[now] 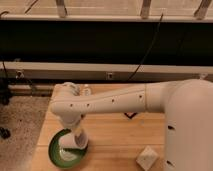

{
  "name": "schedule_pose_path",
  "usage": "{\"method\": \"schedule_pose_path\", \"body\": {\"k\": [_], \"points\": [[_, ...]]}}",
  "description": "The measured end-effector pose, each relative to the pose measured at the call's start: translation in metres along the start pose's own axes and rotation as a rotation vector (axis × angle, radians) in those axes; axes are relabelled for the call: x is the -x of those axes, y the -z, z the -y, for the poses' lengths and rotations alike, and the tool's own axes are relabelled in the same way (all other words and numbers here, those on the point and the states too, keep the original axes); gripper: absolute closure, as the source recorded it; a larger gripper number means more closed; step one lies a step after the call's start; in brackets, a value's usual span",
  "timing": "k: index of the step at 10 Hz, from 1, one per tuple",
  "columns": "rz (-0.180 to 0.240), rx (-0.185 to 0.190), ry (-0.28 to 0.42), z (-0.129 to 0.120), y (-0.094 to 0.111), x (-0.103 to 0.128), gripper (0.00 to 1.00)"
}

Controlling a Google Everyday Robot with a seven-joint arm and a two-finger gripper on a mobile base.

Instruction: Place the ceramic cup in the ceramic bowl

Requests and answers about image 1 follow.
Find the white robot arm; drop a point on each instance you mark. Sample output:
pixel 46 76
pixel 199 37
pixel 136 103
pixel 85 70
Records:
pixel 188 109

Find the white crumpled paper object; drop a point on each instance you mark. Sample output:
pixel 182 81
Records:
pixel 147 158

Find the white ceramic cup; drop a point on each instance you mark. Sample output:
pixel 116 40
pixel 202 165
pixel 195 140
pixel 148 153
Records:
pixel 70 140

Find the white metal rail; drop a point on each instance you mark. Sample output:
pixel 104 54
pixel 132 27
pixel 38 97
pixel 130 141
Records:
pixel 103 72

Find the green ceramic bowl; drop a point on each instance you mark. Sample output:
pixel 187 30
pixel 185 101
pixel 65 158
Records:
pixel 64 158

